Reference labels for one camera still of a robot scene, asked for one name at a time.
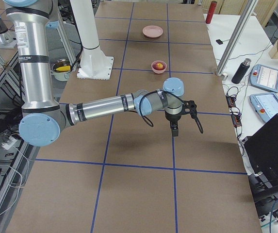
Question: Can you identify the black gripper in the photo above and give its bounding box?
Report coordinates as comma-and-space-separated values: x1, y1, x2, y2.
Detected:
164, 100, 204, 137

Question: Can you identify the red apple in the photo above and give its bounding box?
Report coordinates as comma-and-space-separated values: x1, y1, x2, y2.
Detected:
153, 62, 165, 70

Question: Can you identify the pink bowl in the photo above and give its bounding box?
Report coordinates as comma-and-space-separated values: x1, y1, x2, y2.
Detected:
151, 60, 167, 74

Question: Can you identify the pink plate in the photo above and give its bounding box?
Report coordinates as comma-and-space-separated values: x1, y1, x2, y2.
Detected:
142, 25, 164, 38

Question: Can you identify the orange black adapter box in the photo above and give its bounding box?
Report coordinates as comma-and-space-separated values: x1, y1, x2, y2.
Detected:
226, 96, 242, 128

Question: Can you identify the black water bottle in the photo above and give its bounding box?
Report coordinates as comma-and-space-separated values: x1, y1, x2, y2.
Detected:
231, 58, 251, 84

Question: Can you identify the lower teach pendant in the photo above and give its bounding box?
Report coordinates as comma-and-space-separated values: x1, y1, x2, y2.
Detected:
249, 93, 278, 122

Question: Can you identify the teach pendant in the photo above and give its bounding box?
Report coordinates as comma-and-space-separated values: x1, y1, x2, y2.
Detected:
249, 64, 278, 93
249, 93, 278, 122

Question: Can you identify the small black device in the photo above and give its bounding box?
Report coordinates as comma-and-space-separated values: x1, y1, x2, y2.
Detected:
216, 39, 223, 45

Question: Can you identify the upper teach pendant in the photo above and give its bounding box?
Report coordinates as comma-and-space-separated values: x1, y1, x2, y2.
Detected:
249, 64, 278, 93

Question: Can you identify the black laptop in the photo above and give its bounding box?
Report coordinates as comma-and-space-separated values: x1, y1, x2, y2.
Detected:
244, 114, 278, 181

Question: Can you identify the red water bottle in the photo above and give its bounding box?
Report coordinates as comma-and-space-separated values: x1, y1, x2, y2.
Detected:
205, 0, 217, 24

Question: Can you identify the white pot with items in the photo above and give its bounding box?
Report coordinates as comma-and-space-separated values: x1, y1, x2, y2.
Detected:
51, 59, 71, 82

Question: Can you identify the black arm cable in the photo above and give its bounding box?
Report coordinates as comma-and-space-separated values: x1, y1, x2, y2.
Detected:
138, 89, 190, 128

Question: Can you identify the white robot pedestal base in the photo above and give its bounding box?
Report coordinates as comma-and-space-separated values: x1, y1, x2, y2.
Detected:
70, 0, 114, 80

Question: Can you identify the aluminium frame post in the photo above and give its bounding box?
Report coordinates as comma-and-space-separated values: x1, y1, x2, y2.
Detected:
215, 0, 258, 76

